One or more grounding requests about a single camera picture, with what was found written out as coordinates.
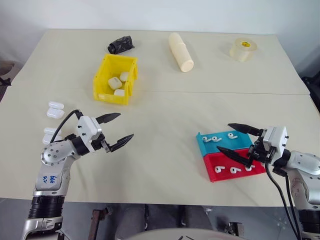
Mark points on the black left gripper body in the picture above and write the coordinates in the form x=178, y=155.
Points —
x=98, y=142

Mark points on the rusty metal bracket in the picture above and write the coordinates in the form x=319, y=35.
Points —
x=96, y=222

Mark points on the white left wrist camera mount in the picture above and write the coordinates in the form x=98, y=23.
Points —
x=87, y=128

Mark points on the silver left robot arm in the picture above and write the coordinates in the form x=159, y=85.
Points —
x=51, y=172

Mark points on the black background object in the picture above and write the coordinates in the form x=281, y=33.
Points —
x=312, y=87

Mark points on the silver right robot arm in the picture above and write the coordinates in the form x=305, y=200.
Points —
x=306, y=172

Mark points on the white wireless earbud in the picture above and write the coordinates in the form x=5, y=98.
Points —
x=233, y=171
x=232, y=135
x=207, y=139
x=215, y=139
x=250, y=168
x=218, y=170

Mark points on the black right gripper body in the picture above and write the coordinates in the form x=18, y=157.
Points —
x=261, y=152

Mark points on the white closed charging case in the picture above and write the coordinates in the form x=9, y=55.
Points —
x=124, y=76
x=115, y=83
x=119, y=92

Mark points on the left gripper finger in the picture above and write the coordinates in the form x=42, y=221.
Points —
x=108, y=117
x=122, y=142

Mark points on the blue plastic tray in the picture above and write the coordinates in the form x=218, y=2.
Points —
x=222, y=146

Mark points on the grey round background object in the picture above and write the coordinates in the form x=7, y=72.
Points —
x=7, y=68

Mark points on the red plastic tray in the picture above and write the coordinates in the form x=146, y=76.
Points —
x=225, y=176

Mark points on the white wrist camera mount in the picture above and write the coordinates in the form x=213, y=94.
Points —
x=87, y=128
x=276, y=140

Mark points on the yellow plastic bin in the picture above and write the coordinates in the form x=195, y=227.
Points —
x=100, y=85

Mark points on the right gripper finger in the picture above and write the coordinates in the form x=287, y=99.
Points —
x=235, y=155
x=246, y=128

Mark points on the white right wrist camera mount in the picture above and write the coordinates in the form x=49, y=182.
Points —
x=276, y=140

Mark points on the white open charging case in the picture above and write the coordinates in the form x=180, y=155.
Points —
x=48, y=136
x=55, y=110

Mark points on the crumpled black plastic bag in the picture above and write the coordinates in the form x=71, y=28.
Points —
x=121, y=44

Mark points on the clear tape roll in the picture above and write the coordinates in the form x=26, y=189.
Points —
x=243, y=51

